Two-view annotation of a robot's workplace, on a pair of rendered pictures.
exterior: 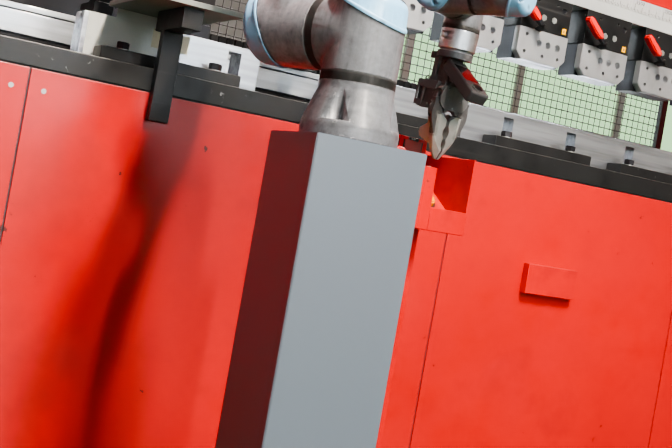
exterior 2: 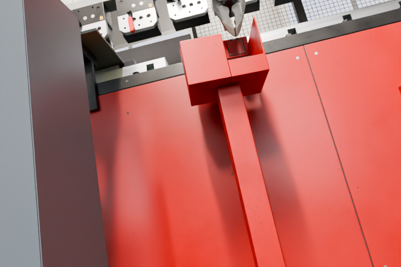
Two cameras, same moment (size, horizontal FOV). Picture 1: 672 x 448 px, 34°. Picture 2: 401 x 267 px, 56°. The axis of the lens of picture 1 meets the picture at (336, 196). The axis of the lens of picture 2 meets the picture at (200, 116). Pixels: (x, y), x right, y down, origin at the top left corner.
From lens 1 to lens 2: 1.52 m
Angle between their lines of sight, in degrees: 37
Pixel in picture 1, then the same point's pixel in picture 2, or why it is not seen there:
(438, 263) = (322, 115)
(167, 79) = (89, 86)
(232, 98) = (133, 80)
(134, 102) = not seen: hidden behind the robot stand
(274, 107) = (160, 73)
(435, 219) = (236, 67)
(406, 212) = (12, 12)
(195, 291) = (150, 196)
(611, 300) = not seen: outside the picture
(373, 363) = (14, 158)
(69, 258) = not seen: hidden behind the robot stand
